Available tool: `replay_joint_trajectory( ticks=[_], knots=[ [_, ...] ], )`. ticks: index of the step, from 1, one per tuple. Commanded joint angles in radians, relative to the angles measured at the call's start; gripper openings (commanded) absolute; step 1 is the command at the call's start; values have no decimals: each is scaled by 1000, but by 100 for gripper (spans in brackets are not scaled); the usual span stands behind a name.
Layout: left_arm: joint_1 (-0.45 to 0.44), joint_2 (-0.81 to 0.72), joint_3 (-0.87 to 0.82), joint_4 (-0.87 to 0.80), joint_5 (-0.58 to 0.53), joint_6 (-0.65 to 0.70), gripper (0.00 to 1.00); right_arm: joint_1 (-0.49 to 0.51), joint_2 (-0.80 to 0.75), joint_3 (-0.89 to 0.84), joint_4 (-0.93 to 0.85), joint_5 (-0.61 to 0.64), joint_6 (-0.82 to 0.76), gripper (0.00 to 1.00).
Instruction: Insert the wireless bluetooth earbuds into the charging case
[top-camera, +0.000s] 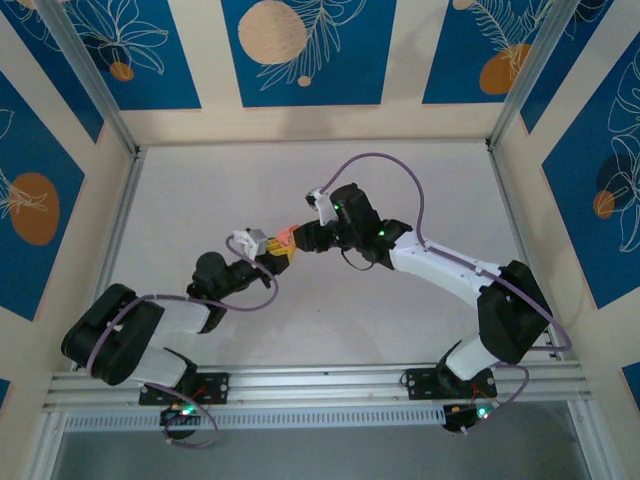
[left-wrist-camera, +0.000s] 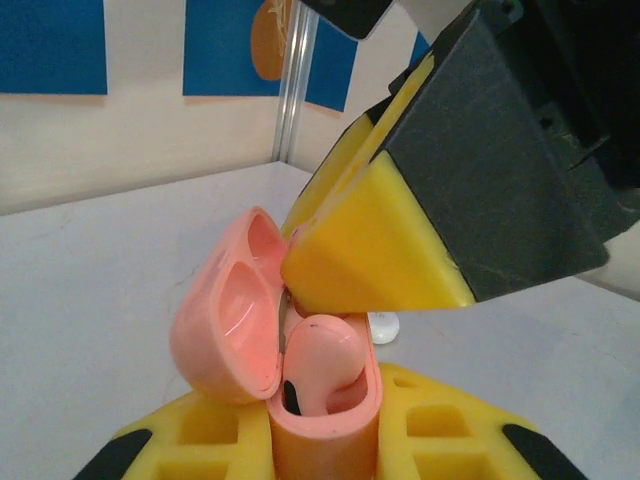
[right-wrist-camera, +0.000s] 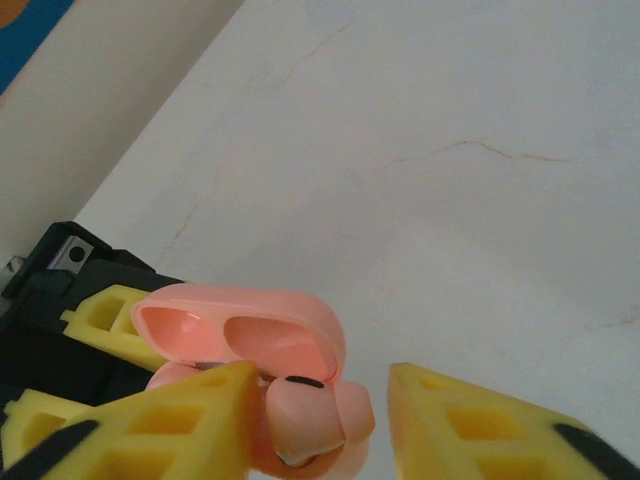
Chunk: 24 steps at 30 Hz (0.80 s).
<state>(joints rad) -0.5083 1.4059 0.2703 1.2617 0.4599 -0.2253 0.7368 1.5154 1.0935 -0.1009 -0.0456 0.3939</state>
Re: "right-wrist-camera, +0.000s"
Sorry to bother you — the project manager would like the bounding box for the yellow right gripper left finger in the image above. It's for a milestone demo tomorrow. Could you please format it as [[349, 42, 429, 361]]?
[[0, 360, 259, 480]]

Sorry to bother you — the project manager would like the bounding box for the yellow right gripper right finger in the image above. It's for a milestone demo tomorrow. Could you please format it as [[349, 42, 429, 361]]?
[[388, 362, 640, 480]]

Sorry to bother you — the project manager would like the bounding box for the wireless earbud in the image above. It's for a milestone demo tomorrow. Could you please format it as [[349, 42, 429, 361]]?
[[263, 375, 349, 467]]

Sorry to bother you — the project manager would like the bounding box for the earbuds charging case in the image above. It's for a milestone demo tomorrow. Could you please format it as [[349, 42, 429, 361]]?
[[130, 283, 377, 479]]

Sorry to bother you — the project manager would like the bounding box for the blue floral wall panel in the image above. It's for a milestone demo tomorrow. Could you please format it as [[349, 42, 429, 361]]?
[[0, 0, 77, 97]]

